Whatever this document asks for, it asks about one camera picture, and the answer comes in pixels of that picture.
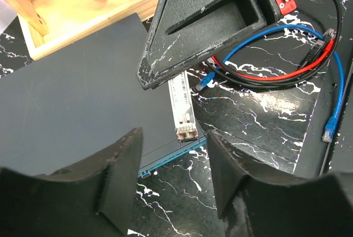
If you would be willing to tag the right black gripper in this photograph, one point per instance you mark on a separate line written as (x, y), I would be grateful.
(186, 32)

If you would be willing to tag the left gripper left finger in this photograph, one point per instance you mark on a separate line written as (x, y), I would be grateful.
(92, 197)

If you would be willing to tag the wooden drying rack frame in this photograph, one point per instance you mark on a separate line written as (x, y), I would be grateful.
(49, 25)

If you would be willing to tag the dark blue network switch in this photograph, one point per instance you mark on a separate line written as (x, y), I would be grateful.
(83, 98)

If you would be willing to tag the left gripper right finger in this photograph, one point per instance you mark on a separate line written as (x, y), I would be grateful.
(255, 199)

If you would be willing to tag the silver SFP module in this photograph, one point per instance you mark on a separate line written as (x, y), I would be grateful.
(183, 112)

